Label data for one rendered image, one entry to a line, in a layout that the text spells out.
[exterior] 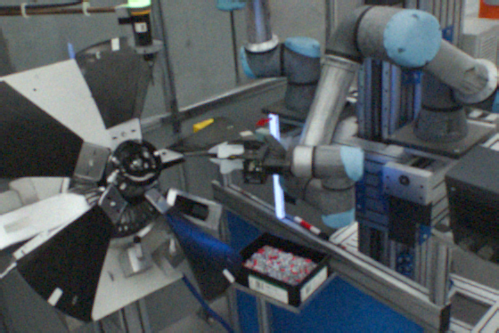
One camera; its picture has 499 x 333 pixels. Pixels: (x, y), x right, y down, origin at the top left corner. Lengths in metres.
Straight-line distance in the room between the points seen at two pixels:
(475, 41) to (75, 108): 1.31
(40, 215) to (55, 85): 0.43
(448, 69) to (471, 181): 0.40
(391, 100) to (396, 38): 0.68
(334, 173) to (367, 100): 0.74
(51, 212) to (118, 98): 0.32
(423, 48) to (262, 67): 0.79
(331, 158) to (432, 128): 0.54
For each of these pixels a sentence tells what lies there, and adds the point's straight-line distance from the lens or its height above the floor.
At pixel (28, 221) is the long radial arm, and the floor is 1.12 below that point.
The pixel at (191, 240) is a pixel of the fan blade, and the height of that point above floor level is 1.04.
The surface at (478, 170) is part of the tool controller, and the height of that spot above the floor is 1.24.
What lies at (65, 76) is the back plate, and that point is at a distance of 1.74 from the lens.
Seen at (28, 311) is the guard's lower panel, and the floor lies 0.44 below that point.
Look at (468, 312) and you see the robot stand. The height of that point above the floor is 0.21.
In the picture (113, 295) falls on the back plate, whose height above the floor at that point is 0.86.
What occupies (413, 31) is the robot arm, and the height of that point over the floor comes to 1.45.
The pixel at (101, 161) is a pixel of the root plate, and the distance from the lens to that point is 1.40.
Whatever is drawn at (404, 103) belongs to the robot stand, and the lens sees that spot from 2.04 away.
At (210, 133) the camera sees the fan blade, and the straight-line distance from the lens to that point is 1.55.
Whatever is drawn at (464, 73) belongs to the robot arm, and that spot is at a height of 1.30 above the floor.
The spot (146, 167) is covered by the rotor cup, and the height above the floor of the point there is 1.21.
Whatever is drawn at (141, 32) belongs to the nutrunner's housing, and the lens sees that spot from 1.34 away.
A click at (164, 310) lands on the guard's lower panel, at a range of 2.63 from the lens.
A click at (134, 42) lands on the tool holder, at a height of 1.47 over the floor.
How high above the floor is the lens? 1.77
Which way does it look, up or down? 26 degrees down
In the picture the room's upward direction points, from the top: 7 degrees counter-clockwise
